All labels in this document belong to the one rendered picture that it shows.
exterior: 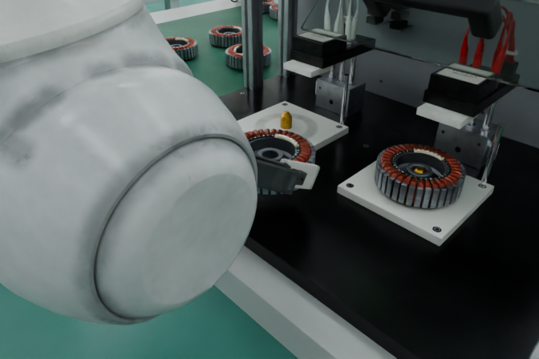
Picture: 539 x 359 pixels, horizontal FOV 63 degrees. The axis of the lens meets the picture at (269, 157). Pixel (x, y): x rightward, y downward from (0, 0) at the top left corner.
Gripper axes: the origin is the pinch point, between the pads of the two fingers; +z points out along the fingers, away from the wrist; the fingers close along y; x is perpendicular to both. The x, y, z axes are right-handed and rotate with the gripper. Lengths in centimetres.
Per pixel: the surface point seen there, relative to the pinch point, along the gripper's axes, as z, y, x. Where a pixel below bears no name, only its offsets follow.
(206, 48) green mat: 37, -63, 11
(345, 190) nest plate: 9.7, 6.4, -1.1
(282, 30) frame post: 28.2, -31.0, 19.8
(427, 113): 13.3, 11.1, 12.1
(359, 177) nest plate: 12.9, 6.0, 0.8
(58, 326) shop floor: 26, -73, -81
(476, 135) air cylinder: 24.6, 14.5, 12.1
